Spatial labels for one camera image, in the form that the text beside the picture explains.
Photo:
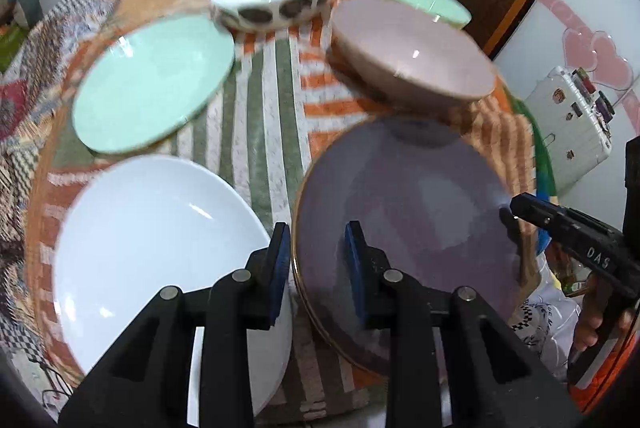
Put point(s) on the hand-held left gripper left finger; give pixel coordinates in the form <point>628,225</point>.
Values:
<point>282,258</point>

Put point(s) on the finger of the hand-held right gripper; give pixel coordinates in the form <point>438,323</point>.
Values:
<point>575,238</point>

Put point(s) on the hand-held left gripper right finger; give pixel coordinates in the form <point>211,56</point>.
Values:
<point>352,253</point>

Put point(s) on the purple plate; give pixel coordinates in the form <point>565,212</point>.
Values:
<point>425,228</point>

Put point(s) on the white plate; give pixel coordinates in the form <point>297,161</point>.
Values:
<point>150,248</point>

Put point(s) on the person's right hand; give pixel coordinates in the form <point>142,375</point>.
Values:
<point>589,314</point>

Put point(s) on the white black patterned cloth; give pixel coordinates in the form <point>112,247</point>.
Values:
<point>545,328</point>

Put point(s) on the orange green striped tablecloth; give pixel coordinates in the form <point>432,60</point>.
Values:
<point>260,108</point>

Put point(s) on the pink bowl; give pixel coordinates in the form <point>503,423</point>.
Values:
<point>400,43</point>

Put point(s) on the mint green plate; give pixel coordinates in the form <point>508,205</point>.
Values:
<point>425,1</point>
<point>150,83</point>

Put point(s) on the patchwork printed blanket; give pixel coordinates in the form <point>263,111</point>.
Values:
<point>30,148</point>

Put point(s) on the green cloth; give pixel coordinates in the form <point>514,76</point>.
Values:
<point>11,48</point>

